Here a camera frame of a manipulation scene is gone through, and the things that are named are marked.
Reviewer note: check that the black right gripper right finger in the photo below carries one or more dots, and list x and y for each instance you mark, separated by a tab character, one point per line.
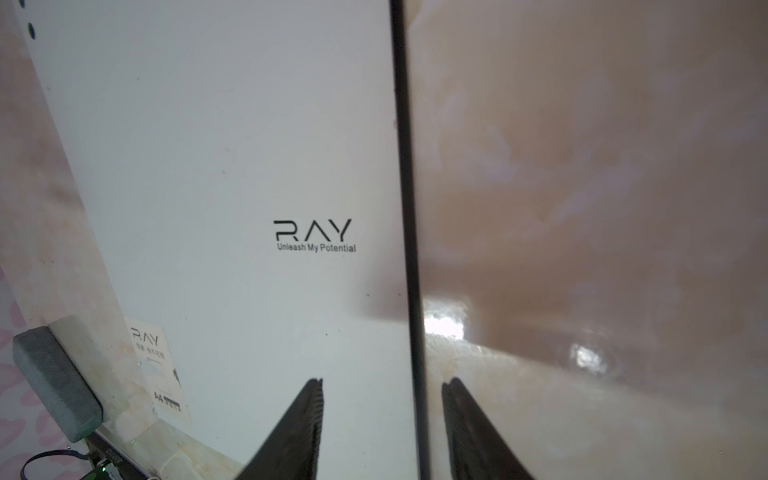
476	449

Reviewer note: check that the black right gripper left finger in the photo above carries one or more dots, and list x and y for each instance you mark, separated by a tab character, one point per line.
291	451

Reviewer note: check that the grey black file folder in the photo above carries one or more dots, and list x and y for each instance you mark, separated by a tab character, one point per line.
238	162

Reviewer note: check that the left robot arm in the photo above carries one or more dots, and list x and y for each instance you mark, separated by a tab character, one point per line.
106	461

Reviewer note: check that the grey sponge block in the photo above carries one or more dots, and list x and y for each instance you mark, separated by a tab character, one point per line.
60	387

